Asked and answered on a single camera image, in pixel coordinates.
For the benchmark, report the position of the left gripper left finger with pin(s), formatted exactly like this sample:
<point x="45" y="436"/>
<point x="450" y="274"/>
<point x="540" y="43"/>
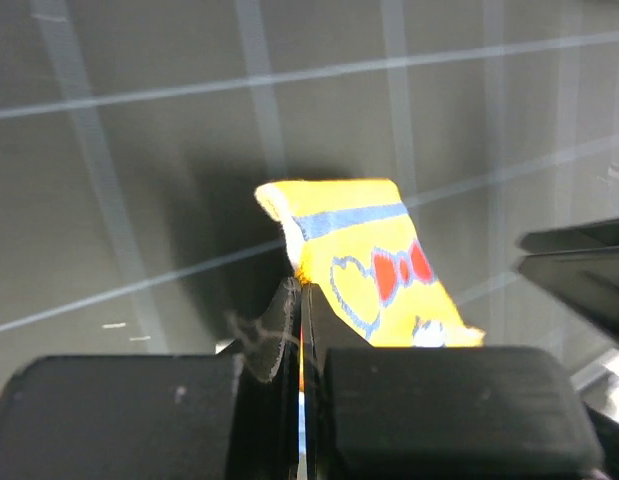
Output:
<point x="230" y="415"/>

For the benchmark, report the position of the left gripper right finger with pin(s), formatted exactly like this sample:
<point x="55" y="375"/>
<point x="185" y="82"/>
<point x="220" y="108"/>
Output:
<point x="502" y="412"/>

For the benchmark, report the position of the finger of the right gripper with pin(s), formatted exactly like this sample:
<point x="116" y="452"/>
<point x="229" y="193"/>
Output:
<point x="579" y="266"/>

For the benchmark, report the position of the yellow and blue towel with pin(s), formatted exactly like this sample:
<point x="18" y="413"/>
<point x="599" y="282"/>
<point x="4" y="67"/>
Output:
<point x="356" y="240"/>

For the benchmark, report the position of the black grid mat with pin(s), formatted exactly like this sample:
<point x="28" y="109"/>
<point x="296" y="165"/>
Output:
<point x="134" y="133"/>

